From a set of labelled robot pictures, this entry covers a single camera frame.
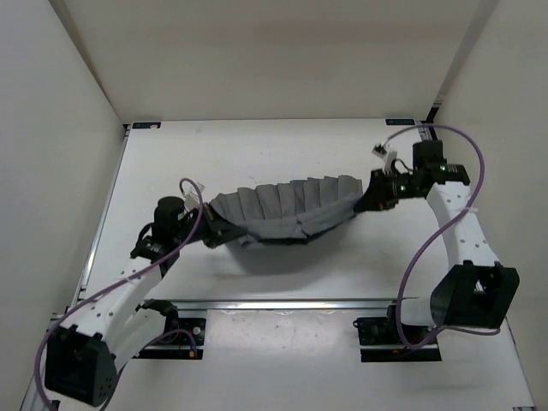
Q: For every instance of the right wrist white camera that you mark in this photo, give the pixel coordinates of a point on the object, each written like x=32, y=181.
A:
x=387, y=155

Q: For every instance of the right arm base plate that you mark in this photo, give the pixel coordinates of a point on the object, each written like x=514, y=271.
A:
x=380, y=343

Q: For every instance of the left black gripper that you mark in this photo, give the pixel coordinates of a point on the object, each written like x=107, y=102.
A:
x=218, y=229

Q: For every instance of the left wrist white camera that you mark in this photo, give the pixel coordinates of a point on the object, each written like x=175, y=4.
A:
x=190, y=194

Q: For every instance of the blue label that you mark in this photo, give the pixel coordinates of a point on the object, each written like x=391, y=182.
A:
x=146, y=125
x=399, y=122

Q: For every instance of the grey pleated skirt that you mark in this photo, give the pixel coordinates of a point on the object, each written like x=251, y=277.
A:
x=290, y=213

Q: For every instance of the aluminium frame rail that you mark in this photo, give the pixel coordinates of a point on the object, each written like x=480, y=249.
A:
x=31, y=399
x=482, y=369

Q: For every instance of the aluminium front rail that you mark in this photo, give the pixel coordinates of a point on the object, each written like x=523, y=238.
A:
x=283, y=305

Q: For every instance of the right blue label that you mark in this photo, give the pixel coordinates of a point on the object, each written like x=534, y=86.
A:
x=399, y=122

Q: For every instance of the left blue label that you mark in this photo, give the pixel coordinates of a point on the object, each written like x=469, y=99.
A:
x=146, y=125

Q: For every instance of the right aluminium frame rail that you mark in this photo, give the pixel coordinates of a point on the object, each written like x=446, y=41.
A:
x=482, y=369

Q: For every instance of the wrist white camera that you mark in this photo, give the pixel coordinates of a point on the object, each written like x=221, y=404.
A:
x=387, y=155
x=190, y=194

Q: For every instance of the left aluminium frame rail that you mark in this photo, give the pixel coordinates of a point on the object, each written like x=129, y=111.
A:
x=31, y=399

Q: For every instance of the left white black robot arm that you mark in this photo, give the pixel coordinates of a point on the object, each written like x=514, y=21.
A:
x=90, y=347

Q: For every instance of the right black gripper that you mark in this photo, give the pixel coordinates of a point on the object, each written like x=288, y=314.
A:
x=376, y=197

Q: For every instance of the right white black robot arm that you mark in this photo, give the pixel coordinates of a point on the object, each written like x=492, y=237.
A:
x=477, y=290

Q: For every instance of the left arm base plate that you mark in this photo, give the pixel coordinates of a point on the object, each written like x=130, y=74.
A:
x=185, y=339

